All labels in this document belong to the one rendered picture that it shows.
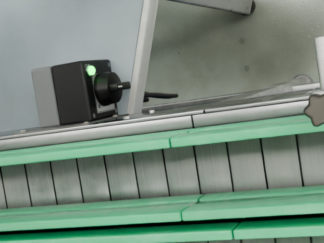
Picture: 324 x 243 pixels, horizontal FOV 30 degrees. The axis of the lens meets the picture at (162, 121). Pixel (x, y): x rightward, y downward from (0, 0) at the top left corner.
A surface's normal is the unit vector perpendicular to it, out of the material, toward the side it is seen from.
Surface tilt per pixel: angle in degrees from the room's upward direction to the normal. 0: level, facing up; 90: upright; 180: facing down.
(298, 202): 90
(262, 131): 0
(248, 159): 0
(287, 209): 0
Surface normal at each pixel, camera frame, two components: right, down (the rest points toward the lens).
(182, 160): -0.37, 0.12
